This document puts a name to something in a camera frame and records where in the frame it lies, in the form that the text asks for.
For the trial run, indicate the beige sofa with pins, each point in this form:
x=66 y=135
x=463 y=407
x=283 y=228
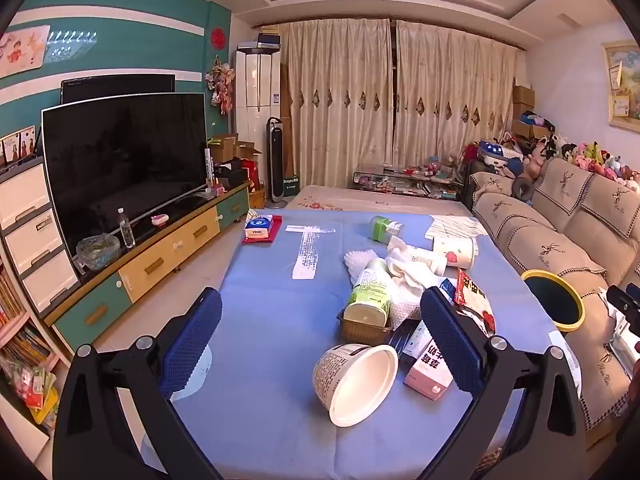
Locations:
x=550 y=230

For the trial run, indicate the beige embroidered curtain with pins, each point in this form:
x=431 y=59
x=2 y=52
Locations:
x=335 y=110
x=450 y=110

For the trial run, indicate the red snack packet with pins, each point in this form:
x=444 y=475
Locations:
x=472 y=295

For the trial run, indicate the clear jar green label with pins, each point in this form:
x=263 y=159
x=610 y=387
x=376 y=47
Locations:
x=382 y=228

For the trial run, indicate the clear water bottle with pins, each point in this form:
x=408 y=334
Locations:
x=126 y=232

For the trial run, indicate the red cloth pouch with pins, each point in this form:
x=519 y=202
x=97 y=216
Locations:
x=277 y=225

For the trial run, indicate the stacked cardboard boxes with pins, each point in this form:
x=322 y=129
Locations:
x=523 y=102

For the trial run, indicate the bookshelf with books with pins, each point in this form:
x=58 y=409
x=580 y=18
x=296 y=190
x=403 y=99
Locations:
x=20 y=350

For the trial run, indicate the white standing air conditioner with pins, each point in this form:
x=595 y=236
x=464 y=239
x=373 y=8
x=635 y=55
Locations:
x=255 y=90

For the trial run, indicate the row of plush toys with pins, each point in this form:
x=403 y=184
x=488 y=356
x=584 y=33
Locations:
x=580 y=152

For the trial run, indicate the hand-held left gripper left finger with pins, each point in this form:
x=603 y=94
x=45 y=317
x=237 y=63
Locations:
x=192 y=340

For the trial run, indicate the large black television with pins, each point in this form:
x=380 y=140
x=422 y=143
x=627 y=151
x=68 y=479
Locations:
x=120 y=170

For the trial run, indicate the red round wall ornament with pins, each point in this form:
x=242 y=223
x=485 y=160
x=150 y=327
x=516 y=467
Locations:
x=218 y=37

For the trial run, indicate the white green label bottle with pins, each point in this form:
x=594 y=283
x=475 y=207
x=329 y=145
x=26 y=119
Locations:
x=370 y=290

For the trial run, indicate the white plastic drawer unit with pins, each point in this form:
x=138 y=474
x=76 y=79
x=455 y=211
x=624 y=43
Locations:
x=30 y=240

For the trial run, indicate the blue white tissue pack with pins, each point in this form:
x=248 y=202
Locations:
x=259 y=227

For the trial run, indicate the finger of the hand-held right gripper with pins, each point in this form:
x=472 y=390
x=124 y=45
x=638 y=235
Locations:
x=622 y=297

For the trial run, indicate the glass bowl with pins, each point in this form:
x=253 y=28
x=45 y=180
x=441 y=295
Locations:
x=97 y=252

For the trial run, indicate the hanging flower decoration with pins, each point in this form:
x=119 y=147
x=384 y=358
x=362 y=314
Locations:
x=220 y=85

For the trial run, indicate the yellow rim trash bin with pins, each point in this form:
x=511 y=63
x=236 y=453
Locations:
x=550 y=300

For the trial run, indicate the wall poster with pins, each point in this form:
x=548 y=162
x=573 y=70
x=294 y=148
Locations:
x=25 y=50

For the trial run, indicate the white pill bottle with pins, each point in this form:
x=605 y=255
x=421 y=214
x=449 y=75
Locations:
x=425 y=259

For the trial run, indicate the open cardboard boxes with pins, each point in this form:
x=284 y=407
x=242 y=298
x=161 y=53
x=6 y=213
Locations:
x=232 y=147

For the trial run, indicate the photo frames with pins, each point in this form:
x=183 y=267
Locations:
x=17 y=147

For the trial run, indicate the black tower fan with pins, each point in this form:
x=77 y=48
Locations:
x=276 y=160

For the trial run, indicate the white waffle cloth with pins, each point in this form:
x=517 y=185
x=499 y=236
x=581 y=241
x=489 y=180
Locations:
x=410 y=272

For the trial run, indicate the grey neck pillow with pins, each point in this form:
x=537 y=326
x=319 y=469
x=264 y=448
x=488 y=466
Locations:
x=522 y=187

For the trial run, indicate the pink carton box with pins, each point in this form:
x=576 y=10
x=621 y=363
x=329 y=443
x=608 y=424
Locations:
x=425 y=375

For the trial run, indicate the green yellow television cabinet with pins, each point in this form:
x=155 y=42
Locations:
x=165 y=255

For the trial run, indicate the framed landscape painting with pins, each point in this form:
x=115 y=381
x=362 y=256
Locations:
x=625 y=80

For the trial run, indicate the small pink toy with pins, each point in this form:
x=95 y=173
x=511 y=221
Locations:
x=160 y=220

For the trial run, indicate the white paper cup red print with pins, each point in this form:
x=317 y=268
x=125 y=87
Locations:
x=457 y=252

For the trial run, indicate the brown plastic tray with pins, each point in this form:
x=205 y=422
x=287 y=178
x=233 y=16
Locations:
x=360 y=335

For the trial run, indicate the white foam net sleeve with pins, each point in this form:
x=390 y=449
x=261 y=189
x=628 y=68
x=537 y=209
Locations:
x=357 y=262

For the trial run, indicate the glass coffee table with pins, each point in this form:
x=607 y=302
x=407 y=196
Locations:
x=400 y=180

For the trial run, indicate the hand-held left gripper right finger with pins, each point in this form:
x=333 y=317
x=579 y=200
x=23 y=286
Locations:
x=450 y=345

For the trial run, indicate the white paper noodle bowl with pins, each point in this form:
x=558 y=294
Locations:
x=340 y=375

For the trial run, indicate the blue star print tablecloth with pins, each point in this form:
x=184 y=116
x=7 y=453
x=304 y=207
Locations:
x=265 y=310

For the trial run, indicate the green box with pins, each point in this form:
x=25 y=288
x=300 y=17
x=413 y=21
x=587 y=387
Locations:
x=292 y=187

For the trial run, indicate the small black television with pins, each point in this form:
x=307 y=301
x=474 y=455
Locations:
x=115 y=87

